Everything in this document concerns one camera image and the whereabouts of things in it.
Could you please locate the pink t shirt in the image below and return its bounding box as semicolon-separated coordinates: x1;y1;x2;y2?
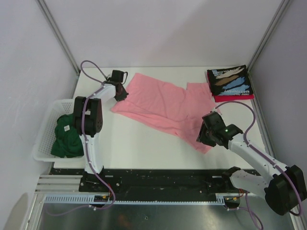
111;73;216;154

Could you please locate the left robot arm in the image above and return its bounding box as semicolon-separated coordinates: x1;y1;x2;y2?
73;82;128;174

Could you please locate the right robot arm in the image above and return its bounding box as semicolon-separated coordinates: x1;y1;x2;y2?
197;112;307;216

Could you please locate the green t shirt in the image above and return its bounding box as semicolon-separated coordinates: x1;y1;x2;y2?
51;114;84;158

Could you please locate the white perforated plastic basket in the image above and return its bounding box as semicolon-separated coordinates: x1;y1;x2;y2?
32;99;84;162

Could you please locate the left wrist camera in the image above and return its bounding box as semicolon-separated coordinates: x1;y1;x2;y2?
107;70;128;84

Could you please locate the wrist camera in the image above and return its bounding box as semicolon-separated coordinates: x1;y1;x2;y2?
211;108;222;115
107;70;128;84

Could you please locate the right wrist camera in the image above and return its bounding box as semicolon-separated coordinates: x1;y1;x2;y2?
211;108;222;115

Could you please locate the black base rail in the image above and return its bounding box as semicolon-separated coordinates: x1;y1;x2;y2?
79;169;239;201

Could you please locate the left aluminium frame post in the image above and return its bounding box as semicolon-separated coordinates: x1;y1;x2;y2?
36;0;80;76

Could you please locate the aluminium frame post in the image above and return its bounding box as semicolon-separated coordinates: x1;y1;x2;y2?
247;0;291;72
36;0;80;76

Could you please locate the white cable duct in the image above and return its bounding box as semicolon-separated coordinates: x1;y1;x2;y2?
44;193;238;205

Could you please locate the right aluminium frame post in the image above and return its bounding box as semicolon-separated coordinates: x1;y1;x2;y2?
247;0;291;72

